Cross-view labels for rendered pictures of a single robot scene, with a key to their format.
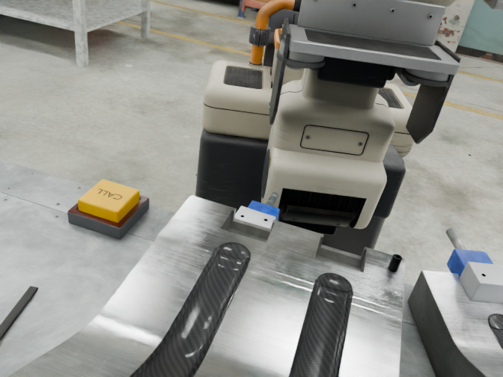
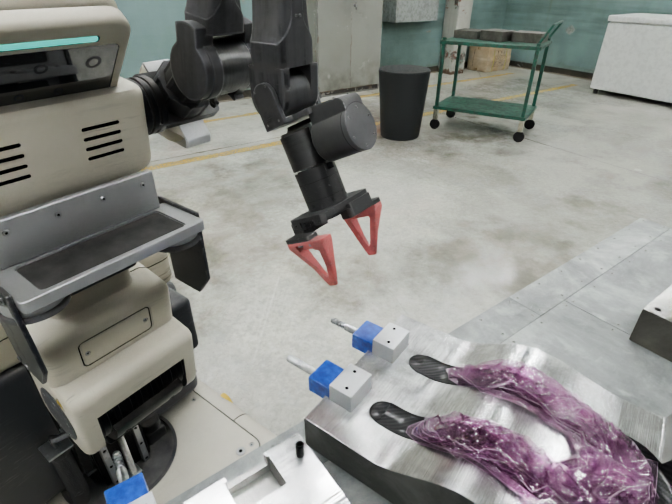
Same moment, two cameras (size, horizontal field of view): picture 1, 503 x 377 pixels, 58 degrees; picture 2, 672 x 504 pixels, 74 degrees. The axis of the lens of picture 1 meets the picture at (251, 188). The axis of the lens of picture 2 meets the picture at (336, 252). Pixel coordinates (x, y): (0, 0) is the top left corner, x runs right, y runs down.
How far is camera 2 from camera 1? 0.21 m
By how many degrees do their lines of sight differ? 41
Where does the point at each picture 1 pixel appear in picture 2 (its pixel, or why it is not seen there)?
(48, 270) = not seen: outside the picture
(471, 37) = not seen: hidden behind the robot
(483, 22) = not seen: hidden behind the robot
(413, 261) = (215, 333)
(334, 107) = (95, 306)
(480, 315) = (365, 419)
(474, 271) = (339, 390)
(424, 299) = (322, 439)
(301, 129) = (75, 352)
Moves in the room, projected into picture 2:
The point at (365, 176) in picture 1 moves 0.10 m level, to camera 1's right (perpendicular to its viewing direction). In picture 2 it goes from (171, 343) to (218, 315)
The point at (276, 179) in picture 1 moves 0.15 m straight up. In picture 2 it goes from (84, 417) to (52, 346)
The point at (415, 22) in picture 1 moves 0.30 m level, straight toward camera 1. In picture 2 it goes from (131, 196) to (201, 306)
